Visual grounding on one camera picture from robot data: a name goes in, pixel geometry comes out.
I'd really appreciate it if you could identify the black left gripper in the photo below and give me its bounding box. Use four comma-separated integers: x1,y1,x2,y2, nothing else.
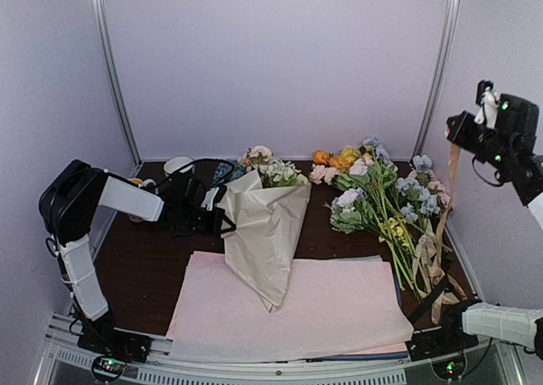
181,203,236,235

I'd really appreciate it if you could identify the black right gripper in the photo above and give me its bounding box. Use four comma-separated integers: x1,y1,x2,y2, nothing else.
446,109,515,172

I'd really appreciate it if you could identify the grey-white wrapping paper sheet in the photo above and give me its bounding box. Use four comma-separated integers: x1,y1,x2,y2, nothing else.
218,170,311,313

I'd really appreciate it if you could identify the white hydrangea green leaf bunch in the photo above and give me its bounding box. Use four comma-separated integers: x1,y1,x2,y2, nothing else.
258,159,309,188

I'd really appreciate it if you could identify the pink flower long stem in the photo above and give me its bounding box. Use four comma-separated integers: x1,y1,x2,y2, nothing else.
238,145,273,172

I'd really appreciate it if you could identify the white bowl with dark outside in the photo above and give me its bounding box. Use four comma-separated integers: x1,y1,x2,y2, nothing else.
163,156,194,177

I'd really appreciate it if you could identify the beige ribbon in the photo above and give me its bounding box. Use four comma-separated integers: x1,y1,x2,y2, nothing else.
411,144,467,325

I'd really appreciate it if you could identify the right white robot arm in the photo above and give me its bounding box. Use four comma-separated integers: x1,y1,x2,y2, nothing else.
434,80,542,358

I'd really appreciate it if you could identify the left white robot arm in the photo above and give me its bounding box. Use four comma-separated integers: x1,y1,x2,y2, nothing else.
38,159,237,321

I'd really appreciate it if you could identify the pile of fake flowers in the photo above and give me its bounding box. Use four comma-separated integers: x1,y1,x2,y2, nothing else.
309,137,451,300

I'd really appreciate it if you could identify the patterned mug with yellow inside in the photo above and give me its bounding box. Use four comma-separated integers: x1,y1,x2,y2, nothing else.
126,176,160,224

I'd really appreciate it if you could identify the stack of pastel paper sheets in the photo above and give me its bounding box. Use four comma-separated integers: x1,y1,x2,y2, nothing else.
166,252,413,363

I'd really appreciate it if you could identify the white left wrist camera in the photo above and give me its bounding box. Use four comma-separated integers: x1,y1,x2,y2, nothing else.
200,184,227,211

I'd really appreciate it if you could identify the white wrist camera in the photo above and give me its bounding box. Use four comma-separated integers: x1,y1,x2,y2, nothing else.
474,80,501,129
200,184,227,211

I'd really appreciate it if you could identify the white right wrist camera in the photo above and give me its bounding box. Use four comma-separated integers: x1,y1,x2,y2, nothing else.
474,80,501,129

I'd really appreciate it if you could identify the right aluminium frame post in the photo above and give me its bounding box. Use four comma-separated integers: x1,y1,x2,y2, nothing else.
411,0,461,157

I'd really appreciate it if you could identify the aluminium frame post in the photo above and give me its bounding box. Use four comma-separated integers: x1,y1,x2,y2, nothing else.
411,0,461,157
91,0,143,167

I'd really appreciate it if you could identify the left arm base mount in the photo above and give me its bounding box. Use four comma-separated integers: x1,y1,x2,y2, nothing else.
77,330,152,383

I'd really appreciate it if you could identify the front aluminium rail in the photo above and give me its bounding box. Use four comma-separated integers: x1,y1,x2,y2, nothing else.
31,314,526,384

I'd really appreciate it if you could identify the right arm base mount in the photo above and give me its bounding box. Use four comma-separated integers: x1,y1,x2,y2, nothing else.
406,328,479,382

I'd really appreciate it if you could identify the left aluminium frame post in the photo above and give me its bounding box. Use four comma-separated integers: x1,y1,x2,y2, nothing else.
91,0,143,167

